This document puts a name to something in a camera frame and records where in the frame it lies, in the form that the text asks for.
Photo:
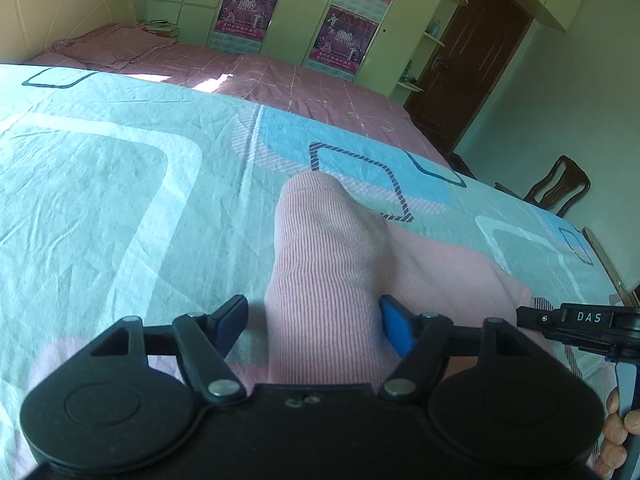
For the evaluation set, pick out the wooden bed frame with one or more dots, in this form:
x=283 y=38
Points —
x=607 y=265

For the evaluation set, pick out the stack of books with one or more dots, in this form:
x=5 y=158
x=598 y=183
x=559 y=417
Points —
x=160 y=29

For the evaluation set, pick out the pale green wardrobe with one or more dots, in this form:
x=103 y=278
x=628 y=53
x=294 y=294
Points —
x=300 y=10

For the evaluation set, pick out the cream wooden headboard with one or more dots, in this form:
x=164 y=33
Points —
x=55 y=5

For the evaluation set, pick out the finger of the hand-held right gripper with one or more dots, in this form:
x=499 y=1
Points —
x=535 y=317

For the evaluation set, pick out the dark wooden chair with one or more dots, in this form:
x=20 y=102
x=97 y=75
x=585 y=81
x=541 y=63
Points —
x=560 y=185

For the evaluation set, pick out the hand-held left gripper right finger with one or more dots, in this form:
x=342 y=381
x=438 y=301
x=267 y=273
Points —
x=397 y=327

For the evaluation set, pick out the patterned light blue bed sheet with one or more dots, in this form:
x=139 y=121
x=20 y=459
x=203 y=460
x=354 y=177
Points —
x=100 y=185

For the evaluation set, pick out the pink knit shirt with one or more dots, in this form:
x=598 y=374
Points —
x=320 y=260

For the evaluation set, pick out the person's right hand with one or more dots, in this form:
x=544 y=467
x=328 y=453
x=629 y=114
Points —
x=614 y=427

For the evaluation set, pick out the pink checked bed cover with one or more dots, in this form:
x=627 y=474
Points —
x=300 y=80

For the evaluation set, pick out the white corner shelves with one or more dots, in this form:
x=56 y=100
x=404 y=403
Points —
x=432 y=40

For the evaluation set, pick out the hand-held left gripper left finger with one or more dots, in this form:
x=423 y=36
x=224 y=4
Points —
x=233 y=317

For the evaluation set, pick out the dark brown wooden door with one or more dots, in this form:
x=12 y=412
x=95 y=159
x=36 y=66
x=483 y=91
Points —
x=470 y=60

